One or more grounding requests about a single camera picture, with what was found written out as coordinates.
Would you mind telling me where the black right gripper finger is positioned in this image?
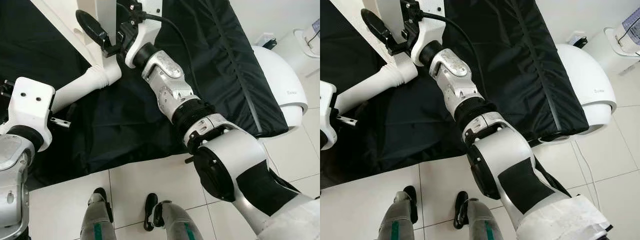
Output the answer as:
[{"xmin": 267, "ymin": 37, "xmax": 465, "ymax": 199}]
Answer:
[
  {"xmin": 75, "ymin": 9, "xmax": 112, "ymax": 51},
  {"xmin": 360, "ymin": 8, "xmax": 397, "ymax": 49}
]

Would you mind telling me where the grey robot left foot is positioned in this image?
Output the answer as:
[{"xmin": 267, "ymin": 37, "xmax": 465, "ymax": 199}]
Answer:
[
  {"xmin": 377, "ymin": 185, "xmax": 419, "ymax": 240},
  {"xmin": 80, "ymin": 187, "xmax": 117, "ymax": 240}
]

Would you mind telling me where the grey robot foot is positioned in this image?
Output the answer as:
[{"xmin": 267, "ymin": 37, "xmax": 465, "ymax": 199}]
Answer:
[
  {"xmin": 377, "ymin": 185, "xmax": 419, "ymax": 240},
  {"xmin": 453, "ymin": 191, "xmax": 511, "ymax": 240},
  {"xmin": 80, "ymin": 187, "xmax": 117, "ymax": 240},
  {"xmin": 143, "ymin": 192, "xmax": 204, "ymax": 240}
]

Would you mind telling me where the white cylinder appliance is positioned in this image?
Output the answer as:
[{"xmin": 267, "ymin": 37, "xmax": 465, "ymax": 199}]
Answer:
[
  {"xmin": 582, "ymin": 26, "xmax": 640, "ymax": 77},
  {"xmin": 291, "ymin": 27, "xmax": 321, "ymax": 60}
]

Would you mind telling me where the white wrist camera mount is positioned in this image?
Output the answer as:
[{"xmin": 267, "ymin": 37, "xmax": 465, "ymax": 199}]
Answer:
[
  {"xmin": 411, "ymin": 0, "xmax": 446, "ymax": 67},
  {"xmin": 320, "ymin": 81, "xmax": 339, "ymax": 151},
  {"xmin": 124, "ymin": 0, "xmax": 164, "ymax": 69},
  {"xmin": 6, "ymin": 76, "xmax": 56, "ymax": 152}
]

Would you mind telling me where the white plastic children table top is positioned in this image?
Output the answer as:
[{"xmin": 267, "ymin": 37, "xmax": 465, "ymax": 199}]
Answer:
[
  {"xmin": 30, "ymin": 0, "xmax": 122, "ymax": 76},
  {"xmin": 330, "ymin": 0, "xmax": 420, "ymax": 66}
]

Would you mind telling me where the white plastic table leg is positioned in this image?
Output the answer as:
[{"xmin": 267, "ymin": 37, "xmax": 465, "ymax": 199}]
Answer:
[
  {"xmin": 50, "ymin": 64, "xmax": 122, "ymax": 114},
  {"xmin": 332, "ymin": 62, "xmax": 419, "ymax": 115}
]

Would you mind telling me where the grey robot right foot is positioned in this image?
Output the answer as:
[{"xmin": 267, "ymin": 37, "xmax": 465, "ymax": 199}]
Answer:
[
  {"xmin": 143, "ymin": 192, "xmax": 204, "ymax": 240},
  {"xmin": 453, "ymin": 191, "xmax": 511, "ymax": 240}
]

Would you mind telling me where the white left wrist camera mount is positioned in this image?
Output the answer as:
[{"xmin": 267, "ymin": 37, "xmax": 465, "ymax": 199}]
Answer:
[
  {"xmin": 320, "ymin": 81, "xmax": 339, "ymax": 151},
  {"xmin": 6, "ymin": 76, "xmax": 56, "ymax": 152}
]

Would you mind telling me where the white dome appliance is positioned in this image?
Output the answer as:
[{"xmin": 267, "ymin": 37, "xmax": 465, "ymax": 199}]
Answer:
[
  {"xmin": 530, "ymin": 43, "xmax": 618, "ymax": 146},
  {"xmin": 250, "ymin": 45, "xmax": 309, "ymax": 138}
]

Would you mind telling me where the thin white power cord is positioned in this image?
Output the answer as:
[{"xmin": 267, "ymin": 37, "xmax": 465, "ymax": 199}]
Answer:
[{"xmin": 570, "ymin": 140, "xmax": 602, "ymax": 197}]

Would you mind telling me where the wall socket with black plug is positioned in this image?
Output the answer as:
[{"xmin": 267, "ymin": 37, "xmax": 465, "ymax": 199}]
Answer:
[
  {"xmin": 566, "ymin": 31, "xmax": 589, "ymax": 50},
  {"xmin": 256, "ymin": 33, "xmax": 279, "ymax": 51}
]

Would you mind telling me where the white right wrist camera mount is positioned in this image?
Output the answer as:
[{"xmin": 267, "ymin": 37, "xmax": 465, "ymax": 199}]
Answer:
[
  {"xmin": 124, "ymin": 0, "xmax": 164, "ymax": 69},
  {"xmin": 411, "ymin": 0, "xmax": 446, "ymax": 67}
]

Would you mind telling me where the black cloth table cover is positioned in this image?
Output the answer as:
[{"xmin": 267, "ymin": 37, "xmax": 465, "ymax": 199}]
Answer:
[
  {"xmin": 0, "ymin": 0, "xmax": 290, "ymax": 188},
  {"xmin": 320, "ymin": 0, "xmax": 590, "ymax": 190}
]

